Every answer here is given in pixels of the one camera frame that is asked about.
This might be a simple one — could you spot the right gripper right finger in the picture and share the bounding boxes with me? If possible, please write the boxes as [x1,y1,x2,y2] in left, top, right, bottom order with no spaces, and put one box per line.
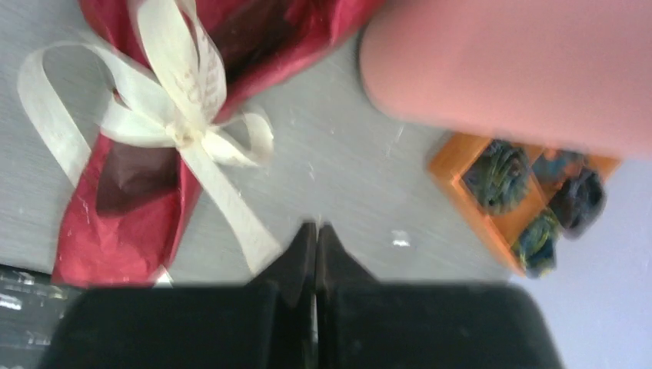
[315,224,563,368]

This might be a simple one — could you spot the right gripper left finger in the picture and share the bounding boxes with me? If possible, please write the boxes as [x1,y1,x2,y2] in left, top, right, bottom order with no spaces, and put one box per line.
[40,223,317,368]

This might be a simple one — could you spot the red wrapping paper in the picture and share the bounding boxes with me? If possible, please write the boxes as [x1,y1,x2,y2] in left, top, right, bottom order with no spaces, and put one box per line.
[52,1,380,286]

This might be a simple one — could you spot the cream printed ribbon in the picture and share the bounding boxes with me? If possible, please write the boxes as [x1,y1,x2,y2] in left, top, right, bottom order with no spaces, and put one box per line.
[17,0,282,276]

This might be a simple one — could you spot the pink cylindrical vase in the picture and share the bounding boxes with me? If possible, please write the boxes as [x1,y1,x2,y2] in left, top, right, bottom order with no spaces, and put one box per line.
[359,1,651,159]

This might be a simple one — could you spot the dark rolled tie lower right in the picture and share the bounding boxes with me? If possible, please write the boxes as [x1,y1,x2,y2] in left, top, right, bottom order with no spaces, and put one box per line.
[511,208,560,279]

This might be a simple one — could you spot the dark rolled tie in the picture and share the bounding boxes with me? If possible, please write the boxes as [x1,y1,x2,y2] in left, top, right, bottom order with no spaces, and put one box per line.
[463,140,530,216]
[532,149,587,185]
[511,208,560,279]
[548,168,606,239]

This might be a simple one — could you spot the orange compartment tray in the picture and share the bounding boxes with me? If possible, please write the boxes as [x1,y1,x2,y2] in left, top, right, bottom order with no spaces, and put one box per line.
[428,133,620,276]

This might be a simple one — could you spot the dark rolled tie left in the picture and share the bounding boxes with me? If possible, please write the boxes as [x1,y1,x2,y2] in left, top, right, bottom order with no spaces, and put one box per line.
[463,140,530,216]

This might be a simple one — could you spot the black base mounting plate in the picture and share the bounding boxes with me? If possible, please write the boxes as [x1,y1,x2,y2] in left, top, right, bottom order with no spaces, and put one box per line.
[1,264,82,368]

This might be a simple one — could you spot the dark rolled tie middle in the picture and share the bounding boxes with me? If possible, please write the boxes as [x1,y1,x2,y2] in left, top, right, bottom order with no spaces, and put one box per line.
[532,149,587,185]

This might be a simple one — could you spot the dark rolled tie upper right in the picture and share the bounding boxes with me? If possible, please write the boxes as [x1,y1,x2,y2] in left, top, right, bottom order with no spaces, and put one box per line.
[548,168,606,239]

